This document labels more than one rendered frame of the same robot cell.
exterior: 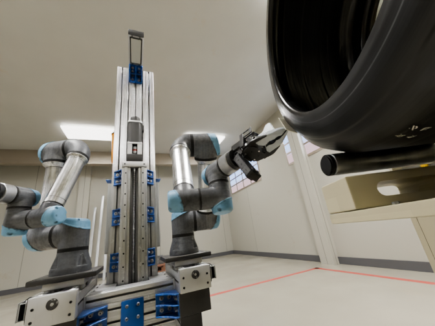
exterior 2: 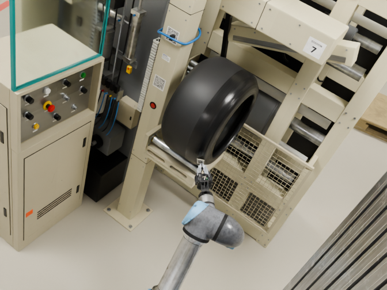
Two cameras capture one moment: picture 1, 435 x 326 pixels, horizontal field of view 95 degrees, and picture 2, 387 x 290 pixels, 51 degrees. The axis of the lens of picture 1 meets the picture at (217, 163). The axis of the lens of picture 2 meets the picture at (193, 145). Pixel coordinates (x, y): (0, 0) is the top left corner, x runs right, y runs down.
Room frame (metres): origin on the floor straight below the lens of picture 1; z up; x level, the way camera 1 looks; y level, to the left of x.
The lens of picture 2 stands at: (1.96, 0.30, 2.45)
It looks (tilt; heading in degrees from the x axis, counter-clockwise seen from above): 40 degrees down; 202
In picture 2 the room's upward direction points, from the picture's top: 21 degrees clockwise
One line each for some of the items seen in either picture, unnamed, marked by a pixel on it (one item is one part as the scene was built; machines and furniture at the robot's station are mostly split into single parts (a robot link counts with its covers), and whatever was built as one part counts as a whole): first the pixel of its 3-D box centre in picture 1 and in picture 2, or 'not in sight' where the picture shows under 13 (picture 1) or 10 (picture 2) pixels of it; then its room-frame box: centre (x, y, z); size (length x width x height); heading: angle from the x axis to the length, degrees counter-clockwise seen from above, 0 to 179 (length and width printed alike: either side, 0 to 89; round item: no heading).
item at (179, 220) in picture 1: (183, 220); not in sight; (1.14, 0.23, 0.88); 0.13 x 0.12 x 0.14; 103
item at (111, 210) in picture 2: not in sight; (128, 210); (0.29, -0.66, 0.01); 0.27 x 0.27 x 0.02; 2
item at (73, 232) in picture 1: (73, 231); not in sight; (0.94, 0.70, 0.88); 0.13 x 0.12 x 0.14; 88
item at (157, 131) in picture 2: not in sight; (166, 127); (0.27, -0.58, 0.90); 0.40 x 0.03 x 0.10; 2
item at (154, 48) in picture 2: not in sight; (150, 77); (0.33, -0.74, 1.19); 0.05 x 0.04 x 0.48; 2
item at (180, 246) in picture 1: (183, 243); not in sight; (1.14, 0.24, 0.77); 0.15 x 0.15 x 0.10
